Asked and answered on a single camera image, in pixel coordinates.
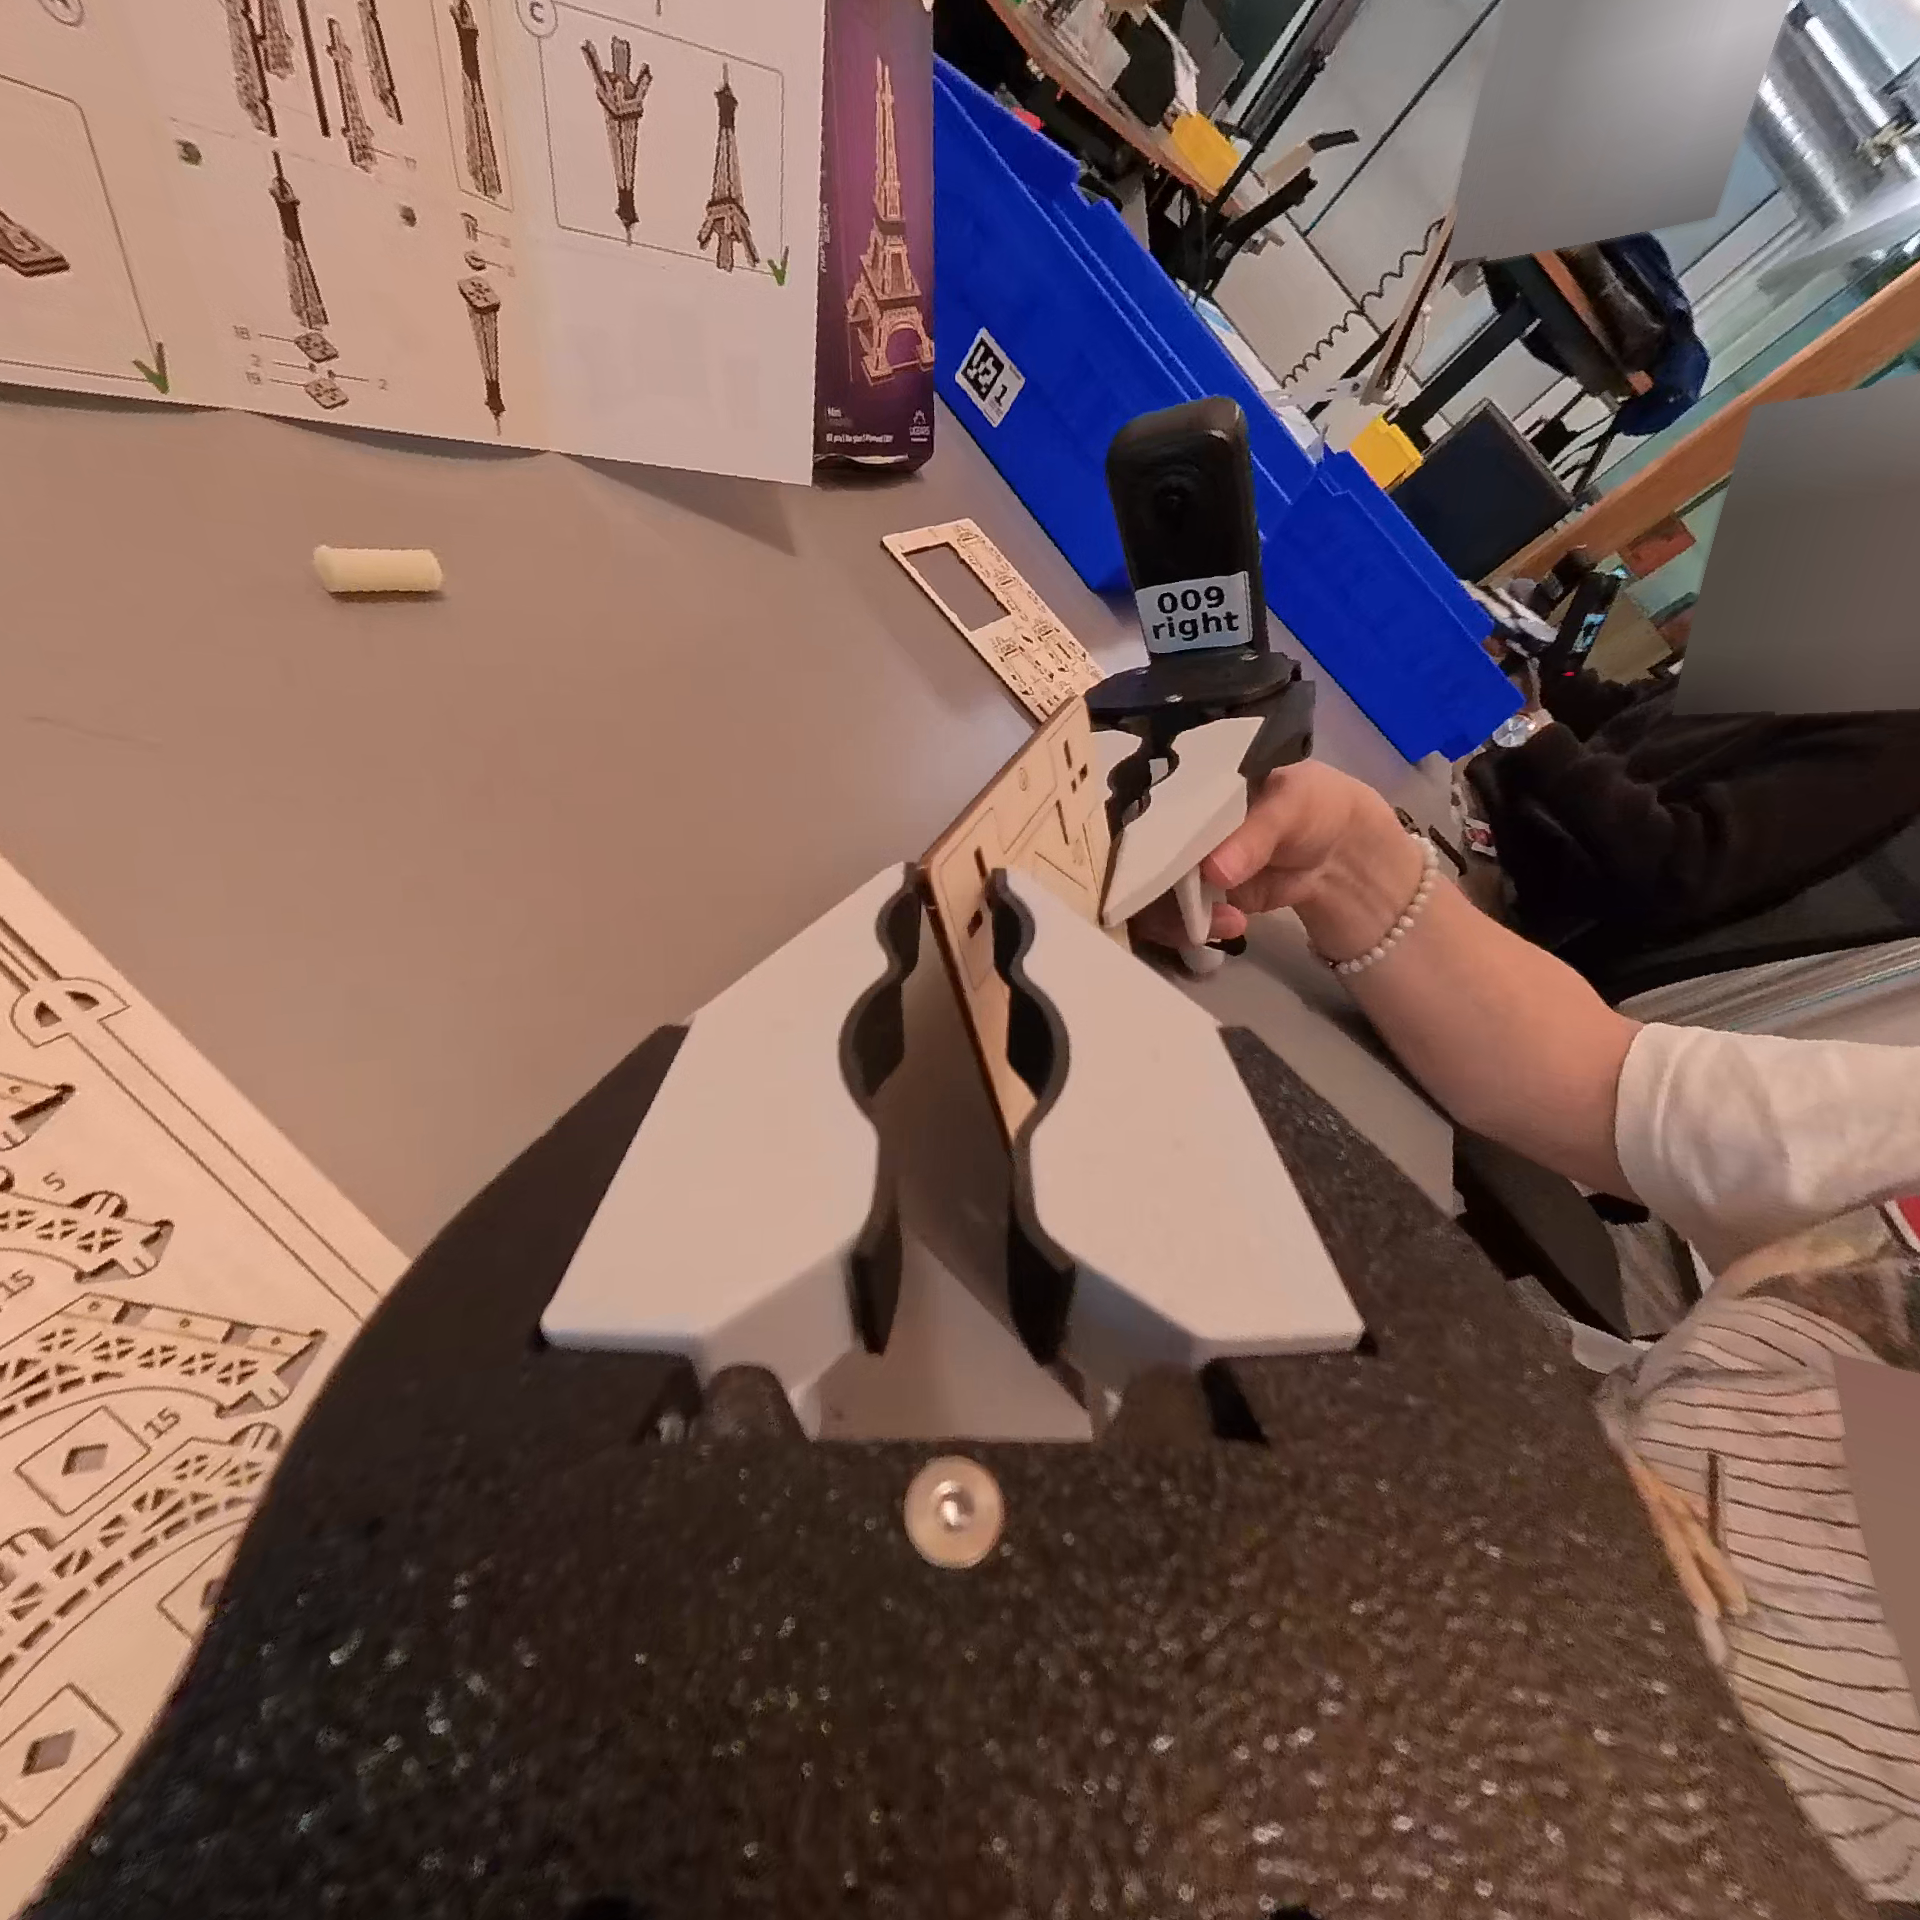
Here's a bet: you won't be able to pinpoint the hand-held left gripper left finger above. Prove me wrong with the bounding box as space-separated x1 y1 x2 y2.
540 861 924 1443

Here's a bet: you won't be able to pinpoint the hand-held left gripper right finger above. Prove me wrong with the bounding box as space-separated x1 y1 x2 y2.
990 874 1370 1426

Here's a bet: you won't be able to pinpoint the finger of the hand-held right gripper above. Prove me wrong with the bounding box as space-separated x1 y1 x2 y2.
1112 717 1264 845
1100 765 1248 923

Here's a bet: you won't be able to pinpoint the wooden puzzle sheet square cutout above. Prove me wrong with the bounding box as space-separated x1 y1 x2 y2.
915 696 1126 1150

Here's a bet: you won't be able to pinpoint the person's right forearm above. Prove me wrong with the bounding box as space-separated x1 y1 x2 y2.
1312 854 1652 1202

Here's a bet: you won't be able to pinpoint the grey desk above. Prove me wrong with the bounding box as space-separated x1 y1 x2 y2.
0 367 1466 1291

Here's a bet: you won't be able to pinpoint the person's right hand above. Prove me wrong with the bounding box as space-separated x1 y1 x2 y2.
1201 765 1442 970

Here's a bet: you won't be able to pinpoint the wooden puzzle sheet rectangular hole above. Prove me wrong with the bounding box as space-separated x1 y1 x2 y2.
880 516 1120 724

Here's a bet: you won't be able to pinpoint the dark computer monitor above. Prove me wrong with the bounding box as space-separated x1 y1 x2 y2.
1387 397 1577 544

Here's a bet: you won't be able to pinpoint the blue plastic bin white tag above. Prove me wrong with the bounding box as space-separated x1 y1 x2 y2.
931 58 1337 527

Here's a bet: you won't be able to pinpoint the wooden railing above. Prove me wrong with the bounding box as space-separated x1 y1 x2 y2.
1499 262 1920 587

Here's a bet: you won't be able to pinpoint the large wooden sheet lattice parts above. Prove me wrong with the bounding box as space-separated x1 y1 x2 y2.
0 854 409 1870

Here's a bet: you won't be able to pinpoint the dark blue backpack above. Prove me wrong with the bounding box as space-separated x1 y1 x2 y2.
1590 239 1713 399

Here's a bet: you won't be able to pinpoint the purple puzzle box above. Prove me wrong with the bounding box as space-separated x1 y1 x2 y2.
809 0 939 479

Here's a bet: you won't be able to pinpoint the white tower instruction sheet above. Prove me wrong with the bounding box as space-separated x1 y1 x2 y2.
0 0 829 490

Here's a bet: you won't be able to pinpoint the cream wax stick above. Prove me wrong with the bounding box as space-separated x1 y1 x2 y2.
310 544 445 602

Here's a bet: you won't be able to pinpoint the pearl bracelet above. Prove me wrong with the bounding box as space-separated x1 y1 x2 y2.
1308 832 1444 981

